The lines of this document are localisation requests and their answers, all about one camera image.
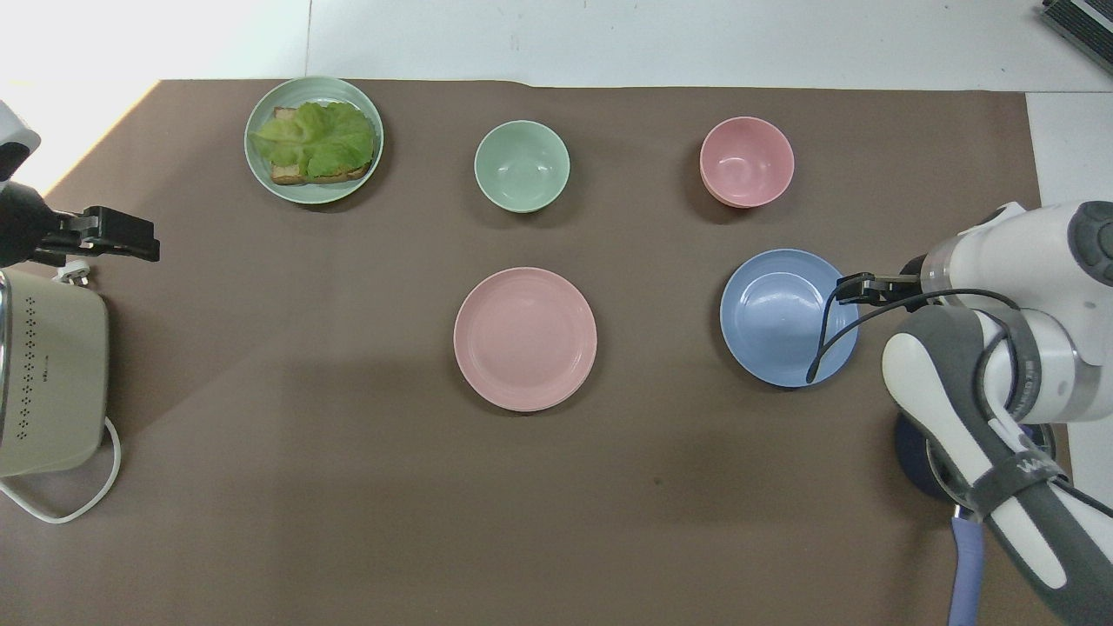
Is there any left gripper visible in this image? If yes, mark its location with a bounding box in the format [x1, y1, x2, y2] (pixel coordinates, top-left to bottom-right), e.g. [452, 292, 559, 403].
[0, 181, 67, 269]

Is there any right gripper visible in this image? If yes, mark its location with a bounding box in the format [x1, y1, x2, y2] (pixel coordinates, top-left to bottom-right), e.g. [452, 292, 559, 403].
[880, 255, 928, 305]

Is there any blue plate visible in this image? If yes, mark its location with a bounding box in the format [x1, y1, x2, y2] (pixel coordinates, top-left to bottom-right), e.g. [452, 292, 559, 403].
[718, 248, 862, 390]

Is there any beige toaster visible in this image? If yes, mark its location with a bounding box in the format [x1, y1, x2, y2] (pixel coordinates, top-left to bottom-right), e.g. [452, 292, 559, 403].
[0, 259, 111, 478]

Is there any pink bowl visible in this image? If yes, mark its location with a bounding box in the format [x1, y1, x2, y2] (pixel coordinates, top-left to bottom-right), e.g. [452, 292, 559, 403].
[698, 116, 796, 210]

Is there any green plate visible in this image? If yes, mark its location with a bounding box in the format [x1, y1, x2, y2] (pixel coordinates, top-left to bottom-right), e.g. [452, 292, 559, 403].
[243, 76, 385, 206]

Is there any toast slice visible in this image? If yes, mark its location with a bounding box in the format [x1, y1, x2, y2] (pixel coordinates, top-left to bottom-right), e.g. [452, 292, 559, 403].
[269, 106, 376, 186]

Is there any blue frying pan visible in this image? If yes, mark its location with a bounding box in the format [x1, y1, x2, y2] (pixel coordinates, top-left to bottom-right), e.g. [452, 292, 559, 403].
[894, 409, 1058, 626]

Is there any grey ridged device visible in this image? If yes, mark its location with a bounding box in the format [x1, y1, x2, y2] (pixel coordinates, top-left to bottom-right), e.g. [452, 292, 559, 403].
[1041, 0, 1113, 64]

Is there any green lettuce leaf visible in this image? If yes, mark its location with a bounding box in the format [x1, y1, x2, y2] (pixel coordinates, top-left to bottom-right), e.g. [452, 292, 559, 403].
[250, 100, 379, 181]

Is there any pink plate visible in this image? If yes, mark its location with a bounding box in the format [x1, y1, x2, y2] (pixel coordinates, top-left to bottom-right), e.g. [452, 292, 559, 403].
[452, 266, 599, 414]

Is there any green bowl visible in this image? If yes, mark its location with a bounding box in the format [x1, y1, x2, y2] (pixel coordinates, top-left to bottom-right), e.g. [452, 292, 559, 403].
[473, 119, 572, 215]

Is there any black cable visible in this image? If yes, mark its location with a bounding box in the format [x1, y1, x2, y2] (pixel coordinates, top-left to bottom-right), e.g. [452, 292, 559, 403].
[805, 275, 1027, 427]

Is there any white power cable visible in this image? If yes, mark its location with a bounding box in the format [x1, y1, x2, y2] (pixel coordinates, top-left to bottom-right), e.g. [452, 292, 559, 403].
[0, 416, 123, 525]

